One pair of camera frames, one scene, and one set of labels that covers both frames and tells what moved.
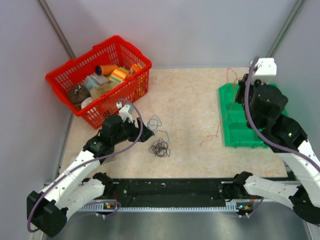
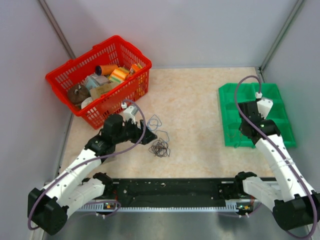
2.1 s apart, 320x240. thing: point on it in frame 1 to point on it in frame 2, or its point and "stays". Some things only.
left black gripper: x=135 y=129 stays
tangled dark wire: x=160 y=148 stays
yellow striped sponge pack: x=119 y=74 stays
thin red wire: x=236 y=79 to x=240 y=134
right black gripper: x=241 y=83 to x=239 y=126
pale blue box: x=94 y=80 stays
